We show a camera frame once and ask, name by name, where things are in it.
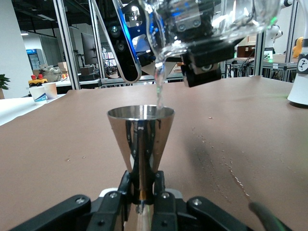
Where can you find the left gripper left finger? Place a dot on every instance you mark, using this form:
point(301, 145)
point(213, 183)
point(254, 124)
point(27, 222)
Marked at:
point(72, 214)

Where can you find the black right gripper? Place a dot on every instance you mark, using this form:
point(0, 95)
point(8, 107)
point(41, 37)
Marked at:
point(187, 24)

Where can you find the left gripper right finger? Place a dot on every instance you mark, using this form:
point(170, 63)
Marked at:
point(204, 214)

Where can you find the clear glass beaker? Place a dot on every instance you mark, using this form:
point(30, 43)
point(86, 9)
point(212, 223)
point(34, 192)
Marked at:
point(240, 24)

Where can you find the steel double jigger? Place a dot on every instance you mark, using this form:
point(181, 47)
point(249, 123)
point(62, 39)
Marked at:
point(140, 134)

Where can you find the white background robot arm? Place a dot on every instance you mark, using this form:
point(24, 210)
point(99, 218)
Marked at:
point(273, 38)

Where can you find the printed paper cup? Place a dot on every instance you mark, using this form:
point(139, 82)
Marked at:
point(38, 96)

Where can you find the plain paper cup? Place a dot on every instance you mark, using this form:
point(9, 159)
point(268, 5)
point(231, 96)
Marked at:
point(51, 91)

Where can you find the yellow plush toy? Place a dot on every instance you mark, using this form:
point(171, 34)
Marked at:
point(298, 48)

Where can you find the black standing monitor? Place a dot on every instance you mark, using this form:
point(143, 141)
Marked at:
point(87, 48)

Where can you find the yellow emergency stop box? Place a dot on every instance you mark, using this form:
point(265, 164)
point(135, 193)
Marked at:
point(37, 82)

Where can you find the brown cardboard box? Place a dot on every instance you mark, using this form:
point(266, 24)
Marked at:
point(62, 66)

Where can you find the grey bag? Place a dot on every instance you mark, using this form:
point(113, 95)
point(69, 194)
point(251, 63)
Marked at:
point(51, 73)

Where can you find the green potted plant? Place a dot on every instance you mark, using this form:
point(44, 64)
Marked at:
point(3, 81)

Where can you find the blue drinks fridge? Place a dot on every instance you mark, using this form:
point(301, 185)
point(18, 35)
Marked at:
point(34, 59)

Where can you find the aluminium frame post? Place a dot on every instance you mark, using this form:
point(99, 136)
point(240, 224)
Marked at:
point(69, 60)
point(290, 29)
point(98, 60)
point(261, 55)

